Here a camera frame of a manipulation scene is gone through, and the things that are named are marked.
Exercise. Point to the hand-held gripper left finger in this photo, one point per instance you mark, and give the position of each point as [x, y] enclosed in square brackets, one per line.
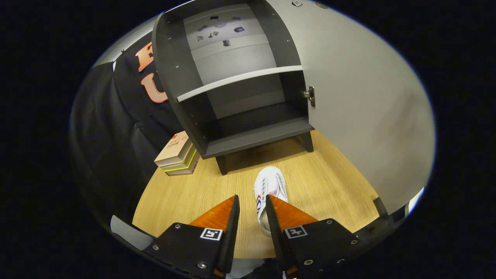
[231, 232]

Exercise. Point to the yellow edged book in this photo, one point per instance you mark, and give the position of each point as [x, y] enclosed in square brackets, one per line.
[186, 167]

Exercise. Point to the light grey cabinet shelf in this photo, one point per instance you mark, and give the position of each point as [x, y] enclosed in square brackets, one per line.
[232, 80]

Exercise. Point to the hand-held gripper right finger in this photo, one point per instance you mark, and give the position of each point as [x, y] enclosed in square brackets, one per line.
[275, 232]

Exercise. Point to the black backdrop cloth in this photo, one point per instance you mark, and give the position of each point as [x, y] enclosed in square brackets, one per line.
[116, 135]

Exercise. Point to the dark grey shoe cabinet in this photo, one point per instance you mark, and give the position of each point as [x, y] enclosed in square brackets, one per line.
[182, 97]

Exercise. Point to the light grey shoe cabinet door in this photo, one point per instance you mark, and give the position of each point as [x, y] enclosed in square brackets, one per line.
[368, 116]

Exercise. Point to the white canvas shoe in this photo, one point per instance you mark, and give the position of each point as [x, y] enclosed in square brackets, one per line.
[271, 182]

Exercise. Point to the metal door hinge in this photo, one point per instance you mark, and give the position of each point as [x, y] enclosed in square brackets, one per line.
[310, 95]

